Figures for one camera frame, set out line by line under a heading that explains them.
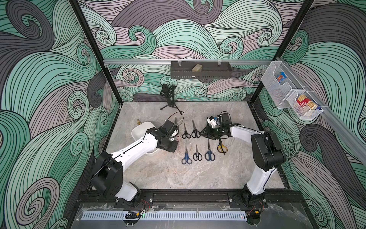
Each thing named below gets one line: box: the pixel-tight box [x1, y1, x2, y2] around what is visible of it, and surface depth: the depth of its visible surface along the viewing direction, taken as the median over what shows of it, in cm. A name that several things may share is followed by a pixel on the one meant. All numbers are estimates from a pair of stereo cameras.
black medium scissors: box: [191, 119, 202, 139], surface depth 102 cm
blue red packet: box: [276, 71, 288, 84], surface depth 85 cm
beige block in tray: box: [191, 63, 204, 73], surface depth 93 cm
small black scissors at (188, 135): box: [182, 123, 192, 139], surface depth 102 cm
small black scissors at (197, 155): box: [193, 144, 203, 161], surface depth 92 cm
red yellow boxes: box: [296, 94, 318, 110], surface depth 67 cm
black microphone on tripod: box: [160, 83, 183, 115], surface depth 100 cm
